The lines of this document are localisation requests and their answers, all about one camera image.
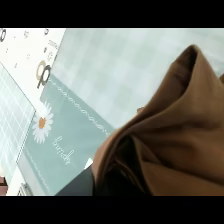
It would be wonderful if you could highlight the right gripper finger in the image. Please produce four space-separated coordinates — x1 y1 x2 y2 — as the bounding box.
54 165 97 197

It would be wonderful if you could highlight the brown T-shirt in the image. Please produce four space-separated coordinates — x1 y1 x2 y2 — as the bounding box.
91 44 224 197

